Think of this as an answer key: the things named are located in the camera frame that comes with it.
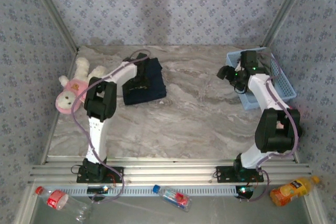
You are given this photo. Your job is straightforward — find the small water bottle blue cap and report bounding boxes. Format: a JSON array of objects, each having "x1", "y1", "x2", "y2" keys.
[{"x1": 153, "y1": 184, "x2": 192, "y2": 212}]

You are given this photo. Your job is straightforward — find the white teddy bear pink hoodie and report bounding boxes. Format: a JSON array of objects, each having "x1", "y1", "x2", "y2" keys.
[{"x1": 55, "y1": 57, "x2": 108, "y2": 116}]

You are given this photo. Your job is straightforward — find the slotted grey cable duct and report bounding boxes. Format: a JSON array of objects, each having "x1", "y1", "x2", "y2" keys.
[{"x1": 35, "y1": 184, "x2": 238, "y2": 198}]

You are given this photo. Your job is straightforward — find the aluminium corner post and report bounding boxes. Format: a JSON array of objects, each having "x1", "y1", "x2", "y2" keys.
[
  {"x1": 261, "y1": 0, "x2": 313, "y2": 49},
  {"x1": 26, "y1": 0, "x2": 79, "y2": 53}
]

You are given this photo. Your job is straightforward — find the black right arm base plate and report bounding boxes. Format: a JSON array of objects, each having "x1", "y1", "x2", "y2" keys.
[{"x1": 215, "y1": 165, "x2": 265, "y2": 184}]

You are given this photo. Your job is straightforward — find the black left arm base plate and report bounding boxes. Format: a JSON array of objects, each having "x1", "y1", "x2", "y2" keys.
[{"x1": 76, "y1": 166, "x2": 124, "y2": 184}]

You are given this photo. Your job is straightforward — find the small circuit board with LED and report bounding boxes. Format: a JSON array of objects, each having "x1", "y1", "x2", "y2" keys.
[
  {"x1": 87, "y1": 186, "x2": 110, "y2": 194},
  {"x1": 235, "y1": 186, "x2": 255, "y2": 199}
]

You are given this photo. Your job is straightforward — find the navy blue garment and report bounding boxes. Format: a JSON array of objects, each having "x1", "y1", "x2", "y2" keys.
[{"x1": 122, "y1": 57, "x2": 167, "y2": 106}]

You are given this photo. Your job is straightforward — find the empty clear bottle red label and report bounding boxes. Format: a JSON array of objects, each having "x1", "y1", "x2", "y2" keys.
[{"x1": 35, "y1": 186, "x2": 92, "y2": 222}]

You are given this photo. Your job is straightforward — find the aluminium rail beam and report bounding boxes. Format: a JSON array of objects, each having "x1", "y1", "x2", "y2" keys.
[{"x1": 28, "y1": 155, "x2": 313, "y2": 184}]

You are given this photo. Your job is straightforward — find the orange juice bottle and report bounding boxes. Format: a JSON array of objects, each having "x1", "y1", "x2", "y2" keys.
[{"x1": 269, "y1": 175, "x2": 321, "y2": 207}]

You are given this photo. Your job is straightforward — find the light blue plastic basket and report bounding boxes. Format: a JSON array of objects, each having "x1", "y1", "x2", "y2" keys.
[{"x1": 226, "y1": 47, "x2": 297, "y2": 111}]

